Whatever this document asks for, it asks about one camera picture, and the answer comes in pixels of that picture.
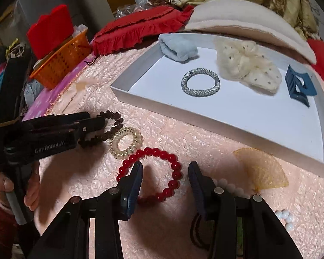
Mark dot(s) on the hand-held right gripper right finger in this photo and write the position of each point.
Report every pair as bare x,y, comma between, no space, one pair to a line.
197,188

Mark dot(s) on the pink quilted bedspread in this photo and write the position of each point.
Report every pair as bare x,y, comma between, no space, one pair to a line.
178,145

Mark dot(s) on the person's left forearm red sleeve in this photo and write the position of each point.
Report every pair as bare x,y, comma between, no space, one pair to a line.
0,226

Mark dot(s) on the white shallow tray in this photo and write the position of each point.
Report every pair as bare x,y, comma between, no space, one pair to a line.
245,108

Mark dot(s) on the red paper bag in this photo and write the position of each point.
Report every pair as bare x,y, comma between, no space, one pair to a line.
50,29

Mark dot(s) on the person's left hand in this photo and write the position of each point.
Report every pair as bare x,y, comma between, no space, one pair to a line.
1,186

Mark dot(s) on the blue hair claw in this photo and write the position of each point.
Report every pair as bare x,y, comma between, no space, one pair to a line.
298,86

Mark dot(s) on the clear plastic bags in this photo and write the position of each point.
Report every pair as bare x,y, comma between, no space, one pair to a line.
125,10

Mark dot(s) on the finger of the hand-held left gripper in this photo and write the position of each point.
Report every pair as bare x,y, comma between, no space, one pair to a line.
67,118
91,129

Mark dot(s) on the light blue fluffy headband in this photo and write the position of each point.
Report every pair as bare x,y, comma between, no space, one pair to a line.
176,47

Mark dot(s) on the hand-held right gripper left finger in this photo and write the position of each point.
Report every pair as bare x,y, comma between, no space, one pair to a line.
132,188

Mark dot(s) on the cream dotted scrunchie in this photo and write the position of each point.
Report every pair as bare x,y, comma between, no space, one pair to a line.
245,62

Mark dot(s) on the orange plastic basket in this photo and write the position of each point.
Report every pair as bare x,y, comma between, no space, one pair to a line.
62,59

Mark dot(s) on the pile of clothes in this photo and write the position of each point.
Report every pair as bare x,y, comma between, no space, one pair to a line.
5,59

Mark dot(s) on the red ruffled pillow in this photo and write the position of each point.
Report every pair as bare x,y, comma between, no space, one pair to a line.
140,29

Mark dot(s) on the crumpled white plastic bag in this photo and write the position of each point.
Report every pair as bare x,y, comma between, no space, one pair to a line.
79,30

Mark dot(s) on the cream pillow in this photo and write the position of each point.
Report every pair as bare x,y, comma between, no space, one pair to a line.
245,19

